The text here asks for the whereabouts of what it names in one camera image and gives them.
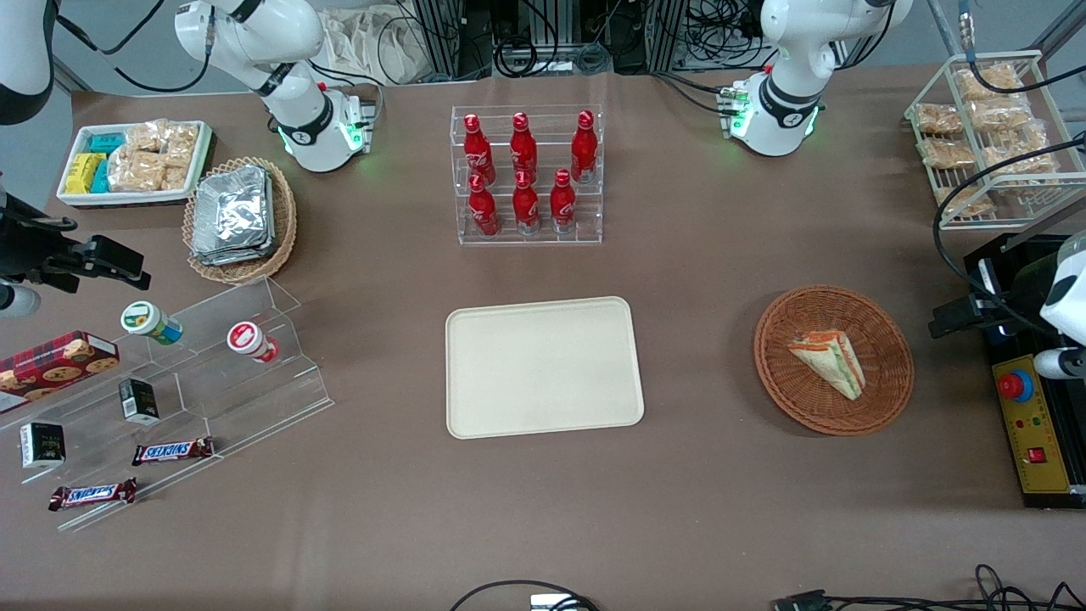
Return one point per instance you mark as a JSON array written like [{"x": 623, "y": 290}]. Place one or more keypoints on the red cola bottle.
[
  {"x": 584, "y": 146},
  {"x": 526, "y": 205},
  {"x": 562, "y": 204},
  {"x": 483, "y": 208},
  {"x": 478, "y": 151},
  {"x": 523, "y": 146}
]

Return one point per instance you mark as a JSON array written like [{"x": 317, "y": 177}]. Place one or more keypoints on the yellow snack box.
[{"x": 80, "y": 172}]

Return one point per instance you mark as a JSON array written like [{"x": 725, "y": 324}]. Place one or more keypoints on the teal snack box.
[
  {"x": 107, "y": 142},
  {"x": 101, "y": 178}
]

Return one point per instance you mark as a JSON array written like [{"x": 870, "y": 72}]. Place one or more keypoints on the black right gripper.
[{"x": 25, "y": 246}]

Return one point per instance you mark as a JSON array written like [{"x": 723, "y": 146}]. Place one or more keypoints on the light wicker basket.
[{"x": 284, "y": 221}]

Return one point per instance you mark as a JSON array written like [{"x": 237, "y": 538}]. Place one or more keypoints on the small black box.
[
  {"x": 42, "y": 445},
  {"x": 138, "y": 400}
]

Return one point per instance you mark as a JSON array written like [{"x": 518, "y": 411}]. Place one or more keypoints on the round brown wicker basket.
[{"x": 882, "y": 399}]

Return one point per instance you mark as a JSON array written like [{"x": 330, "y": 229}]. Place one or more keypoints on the clear bag of rice crackers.
[
  {"x": 134, "y": 171},
  {"x": 1018, "y": 159},
  {"x": 182, "y": 142},
  {"x": 967, "y": 202},
  {"x": 1001, "y": 114},
  {"x": 946, "y": 154},
  {"x": 937, "y": 119},
  {"x": 176, "y": 177},
  {"x": 146, "y": 136},
  {"x": 988, "y": 81}
]

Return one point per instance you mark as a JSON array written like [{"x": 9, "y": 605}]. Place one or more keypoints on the cream plastic tray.
[{"x": 543, "y": 367}]

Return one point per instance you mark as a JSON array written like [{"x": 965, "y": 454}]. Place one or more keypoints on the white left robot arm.
[{"x": 789, "y": 76}]

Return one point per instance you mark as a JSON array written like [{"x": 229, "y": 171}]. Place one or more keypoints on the triangle sandwich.
[{"x": 831, "y": 361}]

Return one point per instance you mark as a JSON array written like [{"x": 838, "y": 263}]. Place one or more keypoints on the Snickers chocolate bar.
[
  {"x": 92, "y": 494},
  {"x": 172, "y": 451}
]

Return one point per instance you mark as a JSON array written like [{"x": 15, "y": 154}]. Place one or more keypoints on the yellow black control box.
[{"x": 1039, "y": 441}]

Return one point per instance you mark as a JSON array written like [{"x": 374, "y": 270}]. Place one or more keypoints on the green lid cup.
[{"x": 148, "y": 322}]

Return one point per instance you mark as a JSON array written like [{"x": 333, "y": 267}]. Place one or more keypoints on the beige cloth bag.
[{"x": 361, "y": 42}]

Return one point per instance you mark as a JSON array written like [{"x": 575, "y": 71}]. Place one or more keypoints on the clear acrylic bottle rack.
[{"x": 594, "y": 216}]

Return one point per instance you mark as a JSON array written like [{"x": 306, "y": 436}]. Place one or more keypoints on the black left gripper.
[{"x": 994, "y": 311}]

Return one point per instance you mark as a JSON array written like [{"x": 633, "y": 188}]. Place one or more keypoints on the red cookie box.
[{"x": 55, "y": 365}]

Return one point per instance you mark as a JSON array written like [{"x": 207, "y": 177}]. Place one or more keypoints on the white rectangular snack tray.
[{"x": 72, "y": 197}]

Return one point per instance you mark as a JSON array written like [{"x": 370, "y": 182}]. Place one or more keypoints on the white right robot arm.
[{"x": 288, "y": 59}]

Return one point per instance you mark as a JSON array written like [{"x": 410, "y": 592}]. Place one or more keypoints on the clear acrylic step shelf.
[{"x": 254, "y": 399}]

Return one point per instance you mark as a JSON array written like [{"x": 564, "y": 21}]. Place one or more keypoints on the silver foil pack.
[
  {"x": 233, "y": 257},
  {"x": 229, "y": 208}
]

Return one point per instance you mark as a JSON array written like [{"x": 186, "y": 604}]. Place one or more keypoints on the red lid cup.
[{"x": 250, "y": 341}]

